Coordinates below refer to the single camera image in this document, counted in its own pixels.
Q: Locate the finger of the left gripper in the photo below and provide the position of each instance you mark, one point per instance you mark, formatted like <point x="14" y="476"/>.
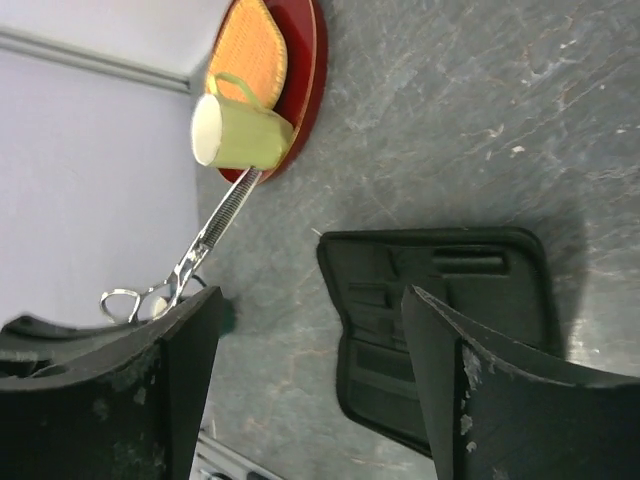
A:
<point x="35" y="348"/>

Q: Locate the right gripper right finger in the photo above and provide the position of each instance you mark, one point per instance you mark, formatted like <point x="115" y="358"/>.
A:
<point x="495" y="408"/>

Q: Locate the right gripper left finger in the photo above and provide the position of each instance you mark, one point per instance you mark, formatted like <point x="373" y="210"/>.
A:
<point x="140" y="421"/>

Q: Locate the black tool case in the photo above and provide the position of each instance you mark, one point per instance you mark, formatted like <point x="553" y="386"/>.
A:
<point x="390" y="287"/>

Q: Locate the silver scissors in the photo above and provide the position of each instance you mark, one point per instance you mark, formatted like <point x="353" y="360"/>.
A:
<point x="171" y="289"/>

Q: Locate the pale green cup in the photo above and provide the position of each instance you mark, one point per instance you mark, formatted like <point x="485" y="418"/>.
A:
<point x="232" y="129"/>

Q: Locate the orange woven mat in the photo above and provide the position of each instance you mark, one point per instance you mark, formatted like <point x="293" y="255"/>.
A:
<point x="251" y="47"/>

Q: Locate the red round tray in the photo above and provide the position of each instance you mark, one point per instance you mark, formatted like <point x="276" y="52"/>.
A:
<point x="303" y="26"/>

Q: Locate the grey slotted cable duct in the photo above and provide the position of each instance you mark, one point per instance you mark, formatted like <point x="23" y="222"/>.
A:
<point x="213" y="460"/>

